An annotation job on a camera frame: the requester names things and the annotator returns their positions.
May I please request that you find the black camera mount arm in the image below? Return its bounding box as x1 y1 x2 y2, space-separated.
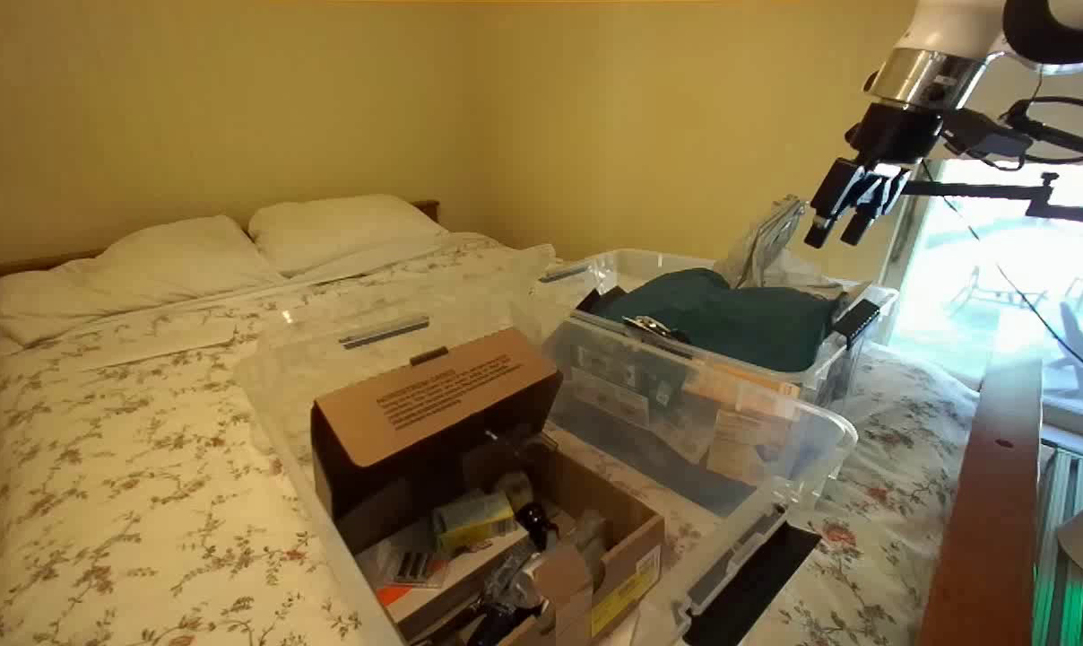
908 171 1083 223

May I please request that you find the white pillow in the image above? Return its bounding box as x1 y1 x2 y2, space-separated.
0 214 283 343
249 192 440 275

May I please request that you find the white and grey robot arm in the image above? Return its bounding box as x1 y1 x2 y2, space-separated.
808 0 1083 247

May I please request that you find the wooden bed footboard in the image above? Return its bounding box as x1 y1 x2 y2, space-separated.
919 357 1042 646

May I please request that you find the floral bed cover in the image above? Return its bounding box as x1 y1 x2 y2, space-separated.
0 232 975 646

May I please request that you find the small yellow-green box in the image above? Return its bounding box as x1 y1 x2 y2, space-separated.
430 490 513 551

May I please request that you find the white pillow left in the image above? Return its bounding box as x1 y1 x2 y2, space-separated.
0 214 283 343

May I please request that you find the clear plastic crate with cardboard box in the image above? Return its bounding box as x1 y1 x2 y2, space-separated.
241 288 858 646

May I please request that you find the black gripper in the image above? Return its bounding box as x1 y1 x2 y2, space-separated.
803 103 941 247

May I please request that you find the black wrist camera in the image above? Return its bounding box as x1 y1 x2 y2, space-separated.
941 112 1033 162

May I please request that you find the dark green cloth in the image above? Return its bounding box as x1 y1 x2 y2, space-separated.
594 269 836 372

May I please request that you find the white pillow right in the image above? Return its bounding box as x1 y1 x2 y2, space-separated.
249 192 440 275

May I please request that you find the clear plastic crate with clothes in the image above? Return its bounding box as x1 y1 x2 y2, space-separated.
540 197 896 401

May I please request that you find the brown cardboard box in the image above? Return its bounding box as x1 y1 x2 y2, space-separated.
313 331 663 646

